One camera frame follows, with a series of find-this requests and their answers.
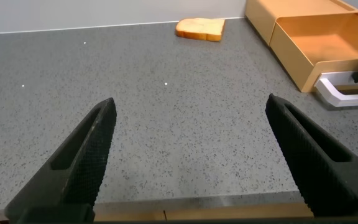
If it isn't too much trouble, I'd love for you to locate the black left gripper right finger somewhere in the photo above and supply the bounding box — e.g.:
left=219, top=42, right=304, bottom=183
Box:
left=265, top=93, right=358, bottom=218

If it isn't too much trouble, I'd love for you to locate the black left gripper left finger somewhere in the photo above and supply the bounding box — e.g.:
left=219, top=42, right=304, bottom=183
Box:
left=4, top=97, right=117, bottom=223

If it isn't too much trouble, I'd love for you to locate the yellow drawer with white handle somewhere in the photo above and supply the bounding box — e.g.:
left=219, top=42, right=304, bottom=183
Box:
left=268, top=12, right=358, bottom=108

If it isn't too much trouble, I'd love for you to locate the yellow drawer cabinet housing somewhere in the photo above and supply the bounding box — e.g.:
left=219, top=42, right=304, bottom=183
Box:
left=245, top=0, right=358, bottom=46

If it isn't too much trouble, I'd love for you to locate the wooden table edge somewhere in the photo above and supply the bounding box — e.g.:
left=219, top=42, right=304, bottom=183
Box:
left=0, top=202, right=315, bottom=223

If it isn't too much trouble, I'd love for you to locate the white bread slice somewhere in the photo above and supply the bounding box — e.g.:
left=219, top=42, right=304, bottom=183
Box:
left=175, top=17, right=226, bottom=42

